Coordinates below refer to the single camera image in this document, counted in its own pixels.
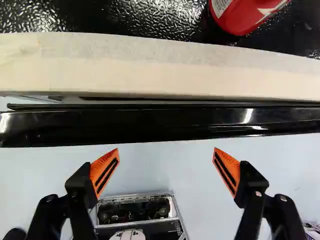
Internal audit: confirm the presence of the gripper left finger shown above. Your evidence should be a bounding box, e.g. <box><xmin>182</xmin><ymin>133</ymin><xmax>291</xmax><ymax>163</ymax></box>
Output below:
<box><xmin>25</xmin><ymin>147</ymin><xmax>121</xmax><ymax>240</ymax></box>

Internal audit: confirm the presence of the red can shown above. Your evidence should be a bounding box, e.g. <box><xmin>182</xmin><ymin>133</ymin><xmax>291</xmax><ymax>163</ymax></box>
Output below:
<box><xmin>207</xmin><ymin>0</ymin><xmax>292</xmax><ymax>37</ymax></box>

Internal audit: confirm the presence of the pale wooden board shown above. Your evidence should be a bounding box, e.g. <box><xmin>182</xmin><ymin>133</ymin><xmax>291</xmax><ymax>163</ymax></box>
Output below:
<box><xmin>0</xmin><ymin>31</ymin><xmax>320</xmax><ymax>103</ymax></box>

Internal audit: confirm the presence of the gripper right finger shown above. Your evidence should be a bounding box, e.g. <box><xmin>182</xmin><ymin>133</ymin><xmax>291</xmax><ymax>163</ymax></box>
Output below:
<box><xmin>212</xmin><ymin>147</ymin><xmax>309</xmax><ymax>240</ymax></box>

